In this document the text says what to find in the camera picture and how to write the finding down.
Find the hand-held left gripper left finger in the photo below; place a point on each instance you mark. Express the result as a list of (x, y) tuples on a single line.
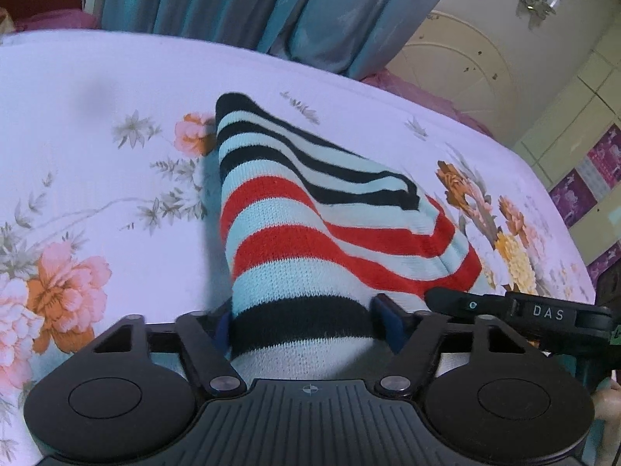
[(223, 332)]

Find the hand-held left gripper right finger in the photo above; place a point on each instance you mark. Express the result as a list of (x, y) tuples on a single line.
[(388, 321)]

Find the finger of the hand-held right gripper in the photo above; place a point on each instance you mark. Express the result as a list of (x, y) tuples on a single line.
[(465, 303)]

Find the striped black red white sock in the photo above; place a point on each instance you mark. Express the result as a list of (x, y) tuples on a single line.
[(291, 213)]

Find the person's right hand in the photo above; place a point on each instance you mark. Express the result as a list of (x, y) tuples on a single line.
[(610, 400)]

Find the pink floral bed sheet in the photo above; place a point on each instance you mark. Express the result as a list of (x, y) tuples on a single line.
[(97, 131)]

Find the cream wardrobe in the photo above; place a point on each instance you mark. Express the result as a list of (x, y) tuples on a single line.
[(485, 53)]

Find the teal curtain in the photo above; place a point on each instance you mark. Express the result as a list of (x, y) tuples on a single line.
[(242, 5)]

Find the pink pillow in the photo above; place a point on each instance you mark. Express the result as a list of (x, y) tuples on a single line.
[(58, 22)]

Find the purple patterned wall panel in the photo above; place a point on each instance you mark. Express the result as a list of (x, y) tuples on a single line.
[(596, 174)]

